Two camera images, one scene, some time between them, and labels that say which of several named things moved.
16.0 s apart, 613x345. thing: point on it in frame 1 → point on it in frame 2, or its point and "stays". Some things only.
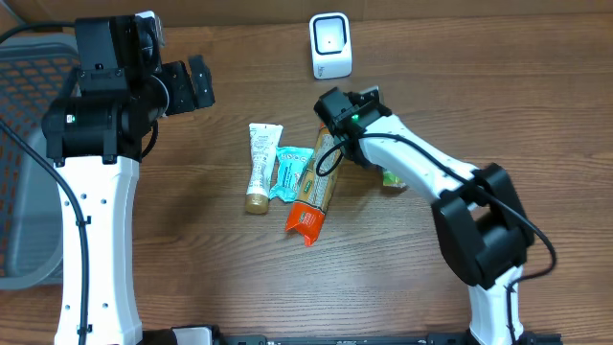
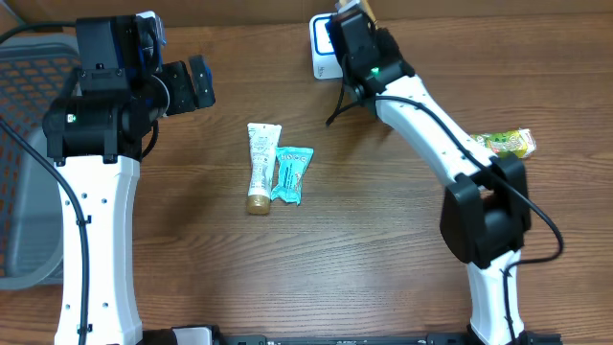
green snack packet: [392, 180] → [518, 142]
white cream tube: [263, 141] stays
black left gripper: [175, 76] stays
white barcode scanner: [330, 45] stays
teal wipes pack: [292, 163] stays
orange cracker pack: [306, 216] → [369, 11]
